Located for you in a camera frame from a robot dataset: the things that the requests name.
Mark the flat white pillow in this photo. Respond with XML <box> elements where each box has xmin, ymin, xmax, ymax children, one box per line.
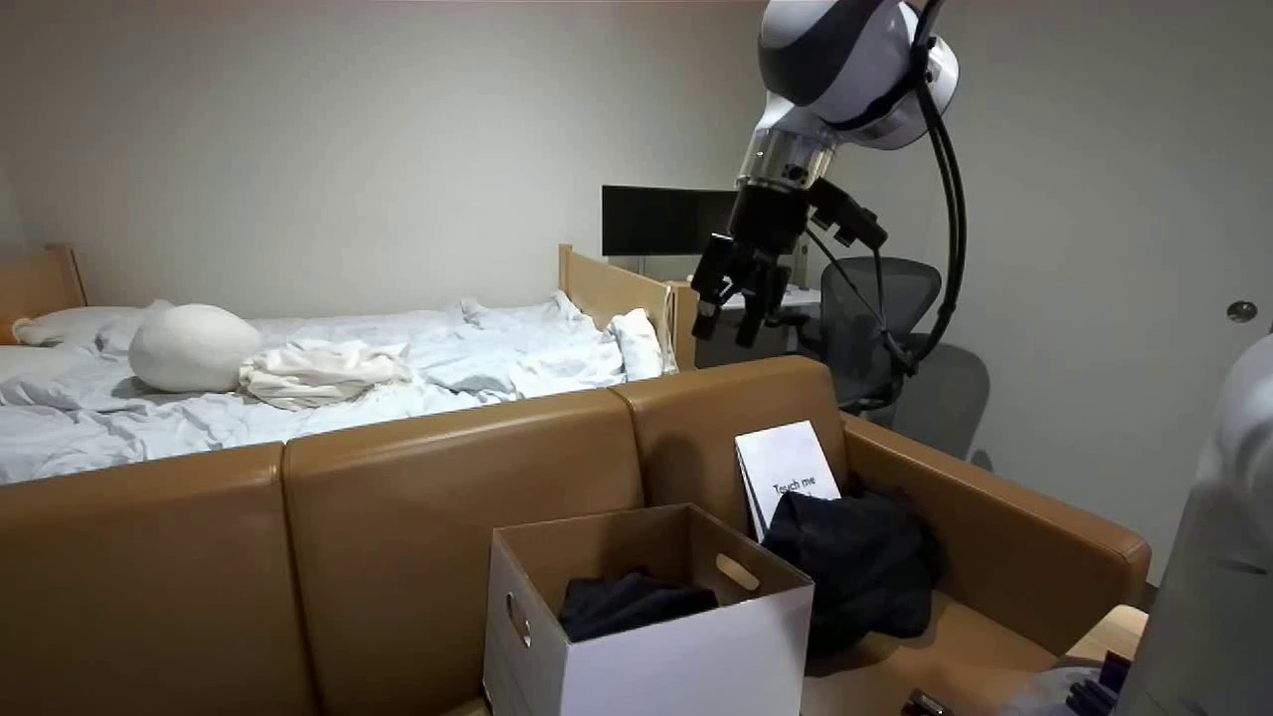
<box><xmin>13</xmin><ymin>305</ymin><xmax>145</xmax><ymax>350</ymax></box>

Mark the white paper bag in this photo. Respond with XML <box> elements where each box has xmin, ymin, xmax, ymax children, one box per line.
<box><xmin>737</xmin><ymin>423</ymin><xmax>838</xmax><ymax>541</ymax></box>

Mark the cream crumpled cloth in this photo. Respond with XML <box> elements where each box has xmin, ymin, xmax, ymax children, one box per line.
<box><xmin>237</xmin><ymin>342</ymin><xmax>410</xmax><ymax>410</ymax></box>

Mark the black garment on couch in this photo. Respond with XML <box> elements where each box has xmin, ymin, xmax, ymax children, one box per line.
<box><xmin>765</xmin><ymin>492</ymin><xmax>944</xmax><ymax>661</ymax></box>

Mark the brown leather couch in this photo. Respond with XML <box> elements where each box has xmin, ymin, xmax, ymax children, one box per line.
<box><xmin>0</xmin><ymin>360</ymin><xmax>1150</xmax><ymax>716</ymax></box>

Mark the dark navy hoodie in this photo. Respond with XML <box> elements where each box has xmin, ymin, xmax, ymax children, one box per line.
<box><xmin>557</xmin><ymin>572</ymin><xmax>716</xmax><ymax>640</ymax></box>

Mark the white cardboard box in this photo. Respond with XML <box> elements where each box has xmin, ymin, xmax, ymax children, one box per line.
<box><xmin>480</xmin><ymin>506</ymin><xmax>813</xmax><ymax>716</ymax></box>

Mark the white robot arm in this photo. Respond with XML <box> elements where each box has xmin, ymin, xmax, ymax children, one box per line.
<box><xmin>691</xmin><ymin>0</ymin><xmax>968</xmax><ymax>345</ymax></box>

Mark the grey office chair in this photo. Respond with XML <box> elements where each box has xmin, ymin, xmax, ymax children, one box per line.
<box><xmin>806</xmin><ymin>260</ymin><xmax>992</xmax><ymax>459</ymax></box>

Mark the black computer monitor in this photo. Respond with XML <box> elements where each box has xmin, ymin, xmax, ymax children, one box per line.
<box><xmin>602</xmin><ymin>187</ymin><xmax>731</xmax><ymax>254</ymax></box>

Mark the round white pillow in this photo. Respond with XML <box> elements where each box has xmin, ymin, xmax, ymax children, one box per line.
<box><xmin>127</xmin><ymin>301</ymin><xmax>260</xmax><ymax>396</ymax></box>

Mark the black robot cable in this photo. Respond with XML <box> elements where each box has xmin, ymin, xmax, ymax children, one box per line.
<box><xmin>800</xmin><ymin>0</ymin><xmax>972</xmax><ymax>378</ymax></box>

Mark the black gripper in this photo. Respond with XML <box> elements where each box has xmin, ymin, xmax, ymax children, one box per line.
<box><xmin>691</xmin><ymin>179</ymin><xmax>887</xmax><ymax>345</ymax></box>

